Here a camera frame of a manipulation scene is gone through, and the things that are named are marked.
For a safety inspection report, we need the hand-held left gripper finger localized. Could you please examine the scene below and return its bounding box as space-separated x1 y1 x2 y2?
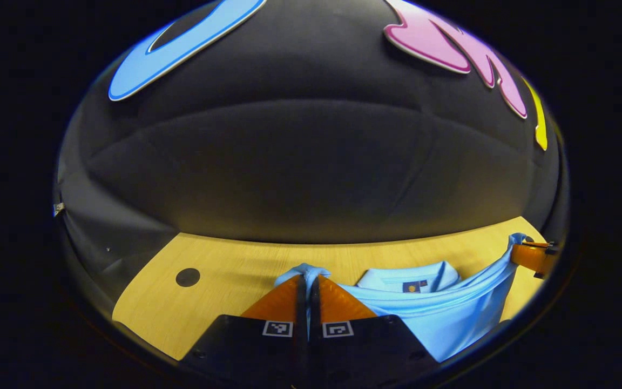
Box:
310 274 441 389
180 274 310 389

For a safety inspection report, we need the light blue T-shirt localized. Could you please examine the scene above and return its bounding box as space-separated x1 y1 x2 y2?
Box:
274 232 534 364

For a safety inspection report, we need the black backdrop cloth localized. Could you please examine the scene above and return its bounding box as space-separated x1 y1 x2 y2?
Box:
55 0 568 281

